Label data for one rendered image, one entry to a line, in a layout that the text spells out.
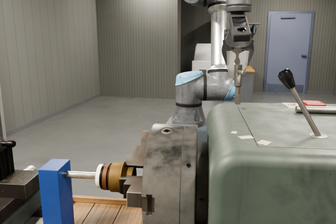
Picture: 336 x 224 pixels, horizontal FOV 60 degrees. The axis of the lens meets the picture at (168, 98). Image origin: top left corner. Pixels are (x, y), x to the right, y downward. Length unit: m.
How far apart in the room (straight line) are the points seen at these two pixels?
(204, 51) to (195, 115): 6.43
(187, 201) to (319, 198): 0.27
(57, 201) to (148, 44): 6.44
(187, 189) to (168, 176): 0.05
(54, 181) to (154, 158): 0.33
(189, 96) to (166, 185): 0.60
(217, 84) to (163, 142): 0.56
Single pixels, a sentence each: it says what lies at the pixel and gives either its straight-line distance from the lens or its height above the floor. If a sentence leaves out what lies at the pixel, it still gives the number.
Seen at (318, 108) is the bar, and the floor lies 1.27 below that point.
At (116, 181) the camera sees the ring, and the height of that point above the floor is 1.09.
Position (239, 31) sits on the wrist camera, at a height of 1.49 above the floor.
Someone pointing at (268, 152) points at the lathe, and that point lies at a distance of 0.61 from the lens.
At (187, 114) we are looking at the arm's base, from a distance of 1.24.
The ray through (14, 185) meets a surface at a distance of 1.08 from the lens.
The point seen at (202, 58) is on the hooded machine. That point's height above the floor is 0.97.
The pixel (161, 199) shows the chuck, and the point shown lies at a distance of 0.71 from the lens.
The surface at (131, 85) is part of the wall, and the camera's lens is 7.43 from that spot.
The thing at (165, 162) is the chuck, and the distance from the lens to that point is 0.71.
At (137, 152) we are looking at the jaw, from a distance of 0.86.
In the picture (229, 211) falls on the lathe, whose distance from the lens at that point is 0.64.
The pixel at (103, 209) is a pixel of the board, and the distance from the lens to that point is 1.12.
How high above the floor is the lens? 1.47
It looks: 12 degrees down
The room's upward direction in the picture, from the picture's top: straight up
